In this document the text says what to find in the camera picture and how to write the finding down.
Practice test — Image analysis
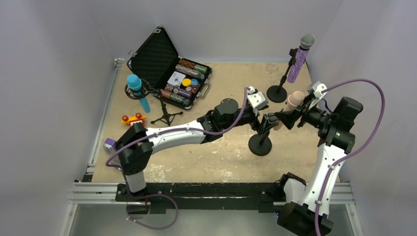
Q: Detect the orange toy vehicle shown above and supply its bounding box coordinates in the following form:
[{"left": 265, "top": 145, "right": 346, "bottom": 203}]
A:
[{"left": 121, "top": 113, "right": 147, "bottom": 126}]

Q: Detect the aluminium frame rail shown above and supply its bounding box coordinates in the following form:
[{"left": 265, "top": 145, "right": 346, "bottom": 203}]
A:
[{"left": 69, "top": 182, "right": 355, "bottom": 205}]

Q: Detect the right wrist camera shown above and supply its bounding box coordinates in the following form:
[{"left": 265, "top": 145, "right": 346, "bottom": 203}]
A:
[{"left": 307, "top": 81, "right": 327, "bottom": 109}]

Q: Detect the black round-base mic stand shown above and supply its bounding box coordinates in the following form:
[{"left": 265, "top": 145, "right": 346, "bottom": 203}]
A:
[{"left": 267, "top": 49, "right": 298, "bottom": 103}]

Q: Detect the purple glitter microphone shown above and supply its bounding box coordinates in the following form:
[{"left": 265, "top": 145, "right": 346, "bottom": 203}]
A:
[{"left": 287, "top": 33, "right": 315, "bottom": 84}]

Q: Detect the black poker chip case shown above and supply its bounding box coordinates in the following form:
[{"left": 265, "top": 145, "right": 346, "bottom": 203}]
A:
[{"left": 127, "top": 26, "right": 212, "bottom": 110}]

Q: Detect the white playing card deck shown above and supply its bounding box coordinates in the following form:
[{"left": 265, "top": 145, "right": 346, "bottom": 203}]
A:
[{"left": 167, "top": 71, "right": 186, "bottom": 86}]

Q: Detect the yellow poker chip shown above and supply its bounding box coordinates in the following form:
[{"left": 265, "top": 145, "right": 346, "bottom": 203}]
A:
[{"left": 181, "top": 78, "right": 192, "bottom": 87}]

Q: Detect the purple flat plastic piece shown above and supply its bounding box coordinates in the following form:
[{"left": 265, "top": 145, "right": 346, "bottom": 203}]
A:
[{"left": 103, "top": 138, "right": 116, "bottom": 156}]

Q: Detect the black tripod mic stand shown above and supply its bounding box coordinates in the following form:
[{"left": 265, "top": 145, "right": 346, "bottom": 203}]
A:
[{"left": 124, "top": 80, "right": 184, "bottom": 127}]

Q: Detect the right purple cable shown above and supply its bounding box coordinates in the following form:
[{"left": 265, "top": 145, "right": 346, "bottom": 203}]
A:
[{"left": 314, "top": 78, "right": 386, "bottom": 236}]

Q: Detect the blue microphone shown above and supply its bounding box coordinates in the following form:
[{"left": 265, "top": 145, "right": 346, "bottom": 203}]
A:
[{"left": 126, "top": 74, "right": 151, "bottom": 113}]

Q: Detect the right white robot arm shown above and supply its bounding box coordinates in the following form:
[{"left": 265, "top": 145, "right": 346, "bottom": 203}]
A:
[{"left": 277, "top": 97, "right": 363, "bottom": 236}]

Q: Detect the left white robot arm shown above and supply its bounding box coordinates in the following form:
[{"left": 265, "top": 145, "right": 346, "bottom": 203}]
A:
[{"left": 106, "top": 93, "right": 277, "bottom": 193}]

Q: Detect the left side aluminium rail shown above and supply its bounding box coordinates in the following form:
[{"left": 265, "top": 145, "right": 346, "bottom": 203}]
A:
[{"left": 85, "top": 58, "right": 125, "bottom": 176}]

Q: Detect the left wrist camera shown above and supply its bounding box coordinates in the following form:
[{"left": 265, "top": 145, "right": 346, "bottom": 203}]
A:
[{"left": 246, "top": 86, "right": 268, "bottom": 111}]

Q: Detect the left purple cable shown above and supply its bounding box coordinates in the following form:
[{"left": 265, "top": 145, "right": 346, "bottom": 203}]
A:
[{"left": 105, "top": 87, "right": 252, "bottom": 169}]

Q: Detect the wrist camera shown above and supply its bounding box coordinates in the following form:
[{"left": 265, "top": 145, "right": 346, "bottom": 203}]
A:
[
  {"left": 246, "top": 86, "right": 268, "bottom": 111},
  {"left": 307, "top": 81, "right": 327, "bottom": 109}
]

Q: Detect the pink microphone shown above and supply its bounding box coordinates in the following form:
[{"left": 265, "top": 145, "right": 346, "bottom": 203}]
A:
[{"left": 283, "top": 91, "right": 305, "bottom": 112}]

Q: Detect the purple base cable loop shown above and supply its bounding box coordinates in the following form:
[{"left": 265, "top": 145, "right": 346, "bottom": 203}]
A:
[{"left": 125, "top": 194, "right": 179, "bottom": 231}]

